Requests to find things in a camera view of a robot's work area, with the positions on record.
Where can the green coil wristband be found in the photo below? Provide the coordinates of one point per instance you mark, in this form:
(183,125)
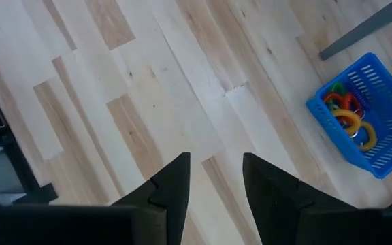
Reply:
(339,86)

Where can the orange coil wristband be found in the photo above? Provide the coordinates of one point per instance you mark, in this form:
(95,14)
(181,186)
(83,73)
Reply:
(347,100)
(342,120)

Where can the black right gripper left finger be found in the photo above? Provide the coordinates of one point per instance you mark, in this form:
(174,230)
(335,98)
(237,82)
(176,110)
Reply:
(168,197)

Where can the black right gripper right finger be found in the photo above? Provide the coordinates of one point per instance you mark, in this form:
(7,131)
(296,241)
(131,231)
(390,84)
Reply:
(271,204)

